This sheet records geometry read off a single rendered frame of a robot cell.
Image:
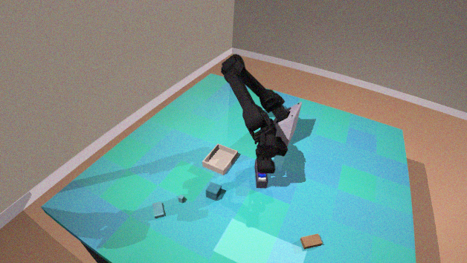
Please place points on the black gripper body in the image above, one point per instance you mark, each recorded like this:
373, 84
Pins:
265, 165

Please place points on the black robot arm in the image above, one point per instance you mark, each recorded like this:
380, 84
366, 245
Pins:
237, 76

